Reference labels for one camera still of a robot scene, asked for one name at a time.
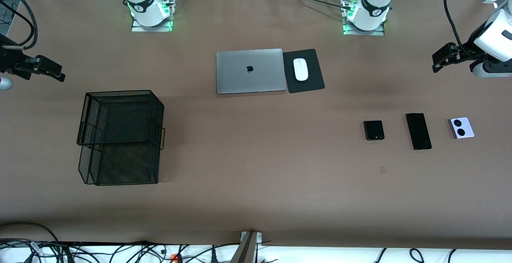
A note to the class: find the grey metal camera post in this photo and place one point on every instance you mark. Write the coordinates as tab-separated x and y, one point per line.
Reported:
246	251

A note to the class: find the grey closed laptop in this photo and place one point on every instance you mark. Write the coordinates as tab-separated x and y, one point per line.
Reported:
264	71

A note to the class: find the white computer mouse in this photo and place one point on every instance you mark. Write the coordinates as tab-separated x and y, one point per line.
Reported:
300	69

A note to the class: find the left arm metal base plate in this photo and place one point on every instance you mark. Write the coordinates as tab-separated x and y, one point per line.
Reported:
380	33

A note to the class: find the small black flip phone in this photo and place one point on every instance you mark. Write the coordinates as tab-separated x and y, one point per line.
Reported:
374	130

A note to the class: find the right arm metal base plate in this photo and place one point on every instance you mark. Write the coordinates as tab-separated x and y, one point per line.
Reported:
138	28

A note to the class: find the lavender flip phone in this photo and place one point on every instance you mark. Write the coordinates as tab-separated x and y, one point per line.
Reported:
462	128

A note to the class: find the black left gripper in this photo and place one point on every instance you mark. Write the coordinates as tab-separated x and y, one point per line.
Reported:
471	50

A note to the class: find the long black smartphone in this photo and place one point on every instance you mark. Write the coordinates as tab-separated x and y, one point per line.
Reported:
418	131

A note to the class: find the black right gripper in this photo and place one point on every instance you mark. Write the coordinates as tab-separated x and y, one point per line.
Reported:
8	60

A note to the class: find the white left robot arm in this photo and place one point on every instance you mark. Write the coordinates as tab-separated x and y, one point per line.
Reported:
374	3

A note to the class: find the black mouse pad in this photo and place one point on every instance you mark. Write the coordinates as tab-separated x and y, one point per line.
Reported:
312	83

